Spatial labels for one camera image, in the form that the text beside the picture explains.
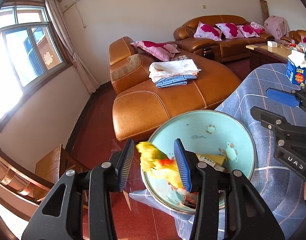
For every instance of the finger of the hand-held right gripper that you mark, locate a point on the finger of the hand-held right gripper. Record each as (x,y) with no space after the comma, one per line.
(267,120)
(280,96)

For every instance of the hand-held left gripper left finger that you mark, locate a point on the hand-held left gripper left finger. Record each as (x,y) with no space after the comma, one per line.
(125,165)

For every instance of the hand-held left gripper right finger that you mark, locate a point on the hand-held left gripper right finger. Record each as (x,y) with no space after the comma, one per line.
(182,165)

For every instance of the yellow wrapper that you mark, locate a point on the yellow wrapper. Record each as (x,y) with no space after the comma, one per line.
(155,165)

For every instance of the yellow sponge block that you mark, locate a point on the yellow sponge block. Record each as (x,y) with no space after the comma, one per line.
(215,158)

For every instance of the light blue enamel basin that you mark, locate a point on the light blue enamel basin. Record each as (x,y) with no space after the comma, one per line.
(205,135)

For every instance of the blue white drink carton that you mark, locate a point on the blue white drink carton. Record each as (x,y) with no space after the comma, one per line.
(296,71)

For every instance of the dark wooden coffee table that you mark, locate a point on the dark wooden coffee table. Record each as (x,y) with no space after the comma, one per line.
(267,55)

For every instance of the white tissue box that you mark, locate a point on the white tissue box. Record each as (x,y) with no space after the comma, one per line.
(272,44)

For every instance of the brown leather chaise sofa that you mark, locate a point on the brown leather chaise sofa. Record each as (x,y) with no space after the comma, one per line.
(167,105)

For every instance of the brown leather armchair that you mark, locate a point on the brown leather armchair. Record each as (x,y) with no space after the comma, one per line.
(300,36)

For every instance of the brown leather three-seat sofa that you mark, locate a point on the brown leather three-seat sofa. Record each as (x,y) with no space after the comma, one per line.
(230,47)

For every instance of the pink draped cloth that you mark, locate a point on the pink draped cloth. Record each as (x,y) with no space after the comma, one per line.
(277,26)

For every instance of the wooden chair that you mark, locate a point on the wooden chair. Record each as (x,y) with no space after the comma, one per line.
(53,165)

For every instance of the pink folded blanket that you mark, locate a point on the pink folded blanket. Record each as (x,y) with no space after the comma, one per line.
(257,27)

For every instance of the folded blue plaid cloth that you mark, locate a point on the folded blue plaid cloth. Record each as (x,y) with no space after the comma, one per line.
(175,82)

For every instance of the rolled standing mat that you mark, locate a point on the rolled standing mat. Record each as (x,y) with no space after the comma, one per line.
(264,11)

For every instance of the folded white cloth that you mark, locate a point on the folded white cloth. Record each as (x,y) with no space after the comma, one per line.
(172,68)

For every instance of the checkered cloth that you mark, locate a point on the checkered cloth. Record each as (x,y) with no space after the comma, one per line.
(179,57)

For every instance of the carved wooden bench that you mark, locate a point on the carved wooden bench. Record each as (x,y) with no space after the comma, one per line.
(15,180)

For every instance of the red window decoration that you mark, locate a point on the red window decoration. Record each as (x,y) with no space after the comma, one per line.
(48,58)

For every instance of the beige curtain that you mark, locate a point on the beige curtain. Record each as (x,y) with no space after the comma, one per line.
(68,42)

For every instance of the window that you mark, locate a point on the window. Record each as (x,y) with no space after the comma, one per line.
(25,55)

